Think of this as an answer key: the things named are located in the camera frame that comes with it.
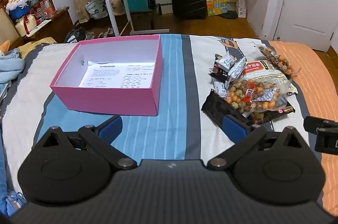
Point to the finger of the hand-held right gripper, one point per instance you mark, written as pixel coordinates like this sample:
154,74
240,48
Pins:
314,124

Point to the pink cardboard box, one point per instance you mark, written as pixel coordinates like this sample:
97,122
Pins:
105,101

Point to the red patterned box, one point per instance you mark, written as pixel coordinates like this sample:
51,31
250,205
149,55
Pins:
38,9

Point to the printed paper sheet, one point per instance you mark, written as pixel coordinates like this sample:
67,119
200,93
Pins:
116,74

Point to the yellow cloth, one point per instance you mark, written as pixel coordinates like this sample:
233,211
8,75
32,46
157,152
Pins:
34,45

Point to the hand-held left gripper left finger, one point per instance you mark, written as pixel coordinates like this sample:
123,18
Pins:
111,127

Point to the grey shoe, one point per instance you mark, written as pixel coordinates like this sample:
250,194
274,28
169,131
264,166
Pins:
90,35
105,33

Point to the wooden headboard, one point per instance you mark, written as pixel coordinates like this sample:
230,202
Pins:
6,25

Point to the black plastic bag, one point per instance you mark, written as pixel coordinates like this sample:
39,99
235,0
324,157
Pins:
75,35

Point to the clear bag of orange peanuts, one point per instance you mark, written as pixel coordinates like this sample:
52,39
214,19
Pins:
277,60

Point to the tall brown paper bag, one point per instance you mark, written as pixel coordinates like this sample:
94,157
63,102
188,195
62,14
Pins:
81,7

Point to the colourful cardboard box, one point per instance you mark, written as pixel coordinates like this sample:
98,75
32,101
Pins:
216,6

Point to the wide brown paper bag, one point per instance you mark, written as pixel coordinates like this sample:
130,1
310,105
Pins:
117,0

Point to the small white snack packet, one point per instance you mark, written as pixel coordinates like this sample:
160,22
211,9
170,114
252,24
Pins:
237,70
220,87
227,60

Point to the small brown snack packet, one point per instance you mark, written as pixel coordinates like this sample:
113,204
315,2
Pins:
218,74

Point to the black cracker packet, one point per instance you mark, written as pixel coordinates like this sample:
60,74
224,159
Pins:
219,107

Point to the dark round floor mat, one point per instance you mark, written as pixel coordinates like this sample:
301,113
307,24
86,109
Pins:
229,15

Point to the dark snack packet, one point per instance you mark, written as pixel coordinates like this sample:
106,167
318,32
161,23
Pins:
280,111

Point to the beige noodle packet red label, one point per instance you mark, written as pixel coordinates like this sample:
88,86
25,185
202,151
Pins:
266,69

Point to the blue basket with plush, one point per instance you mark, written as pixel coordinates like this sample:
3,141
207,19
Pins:
17,8

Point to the goose plush toy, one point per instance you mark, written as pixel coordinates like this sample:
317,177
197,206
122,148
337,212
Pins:
4,48

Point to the dark wooden nightstand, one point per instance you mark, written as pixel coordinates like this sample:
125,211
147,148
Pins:
56,25

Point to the white door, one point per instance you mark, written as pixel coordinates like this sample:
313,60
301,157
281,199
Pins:
306,2

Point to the orange bottle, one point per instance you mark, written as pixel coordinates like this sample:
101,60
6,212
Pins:
49,7

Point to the light blue cloth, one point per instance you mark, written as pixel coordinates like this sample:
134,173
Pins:
10,65

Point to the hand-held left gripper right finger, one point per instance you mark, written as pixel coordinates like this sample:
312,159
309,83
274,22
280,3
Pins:
233,127

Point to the white plastic packet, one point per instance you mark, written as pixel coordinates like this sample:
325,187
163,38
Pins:
241,6

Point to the orange blanket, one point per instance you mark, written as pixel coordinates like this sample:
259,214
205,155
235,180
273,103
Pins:
311,76

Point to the grey printed plastic bag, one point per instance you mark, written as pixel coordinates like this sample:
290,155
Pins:
96,9

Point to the clear bag of mixed nuts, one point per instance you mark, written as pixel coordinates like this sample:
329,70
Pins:
253,97

